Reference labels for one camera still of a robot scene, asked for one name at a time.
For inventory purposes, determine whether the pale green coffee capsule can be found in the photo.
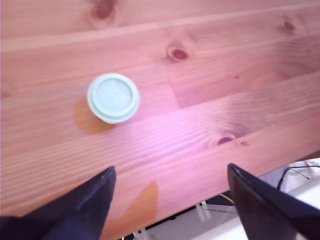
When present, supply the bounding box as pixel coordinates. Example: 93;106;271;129
86;72;141;125

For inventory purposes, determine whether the yellow cable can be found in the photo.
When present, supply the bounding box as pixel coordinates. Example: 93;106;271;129
219;193;236;206

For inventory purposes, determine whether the black floor cable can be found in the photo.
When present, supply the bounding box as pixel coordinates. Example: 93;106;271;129
275;166;312;189

